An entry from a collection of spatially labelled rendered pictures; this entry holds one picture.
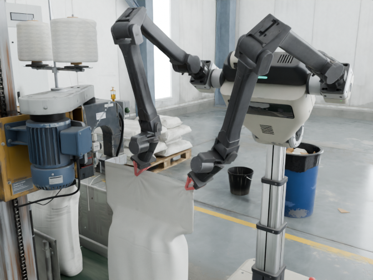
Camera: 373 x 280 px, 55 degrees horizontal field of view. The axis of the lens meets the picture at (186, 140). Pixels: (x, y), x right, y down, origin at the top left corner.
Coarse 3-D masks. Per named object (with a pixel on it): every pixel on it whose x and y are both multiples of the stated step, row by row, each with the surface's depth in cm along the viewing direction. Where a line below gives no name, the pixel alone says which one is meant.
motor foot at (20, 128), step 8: (24, 120) 135; (8, 128) 129; (16, 128) 129; (24, 128) 129; (8, 136) 130; (16, 136) 133; (24, 136) 130; (8, 144) 131; (16, 144) 133; (24, 144) 130
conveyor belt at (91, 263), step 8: (80, 248) 222; (88, 256) 214; (96, 256) 214; (88, 264) 206; (96, 264) 206; (104, 264) 206; (80, 272) 198; (88, 272) 198; (96, 272) 198; (104, 272) 198
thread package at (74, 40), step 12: (60, 24) 125; (72, 24) 125; (84, 24) 127; (96, 24) 135; (60, 36) 126; (72, 36) 126; (84, 36) 128; (96, 36) 134; (60, 48) 127; (72, 48) 127; (84, 48) 128; (96, 48) 134; (60, 60) 128; (72, 60) 128; (84, 60) 129; (96, 60) 134
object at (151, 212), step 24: (120, 168) 159; (120, 192) 163; (144, 192) 154; (168, 192) 144; (192, 192) 137; (120, 216) 162; (144, 216) 156; (168, 216) 147; (192, 216) 139; (120, 240) 159; (144, 240) 152; (168, 240) 147; (120, 264) 161; (144, 264) 152; (168, 264) 148
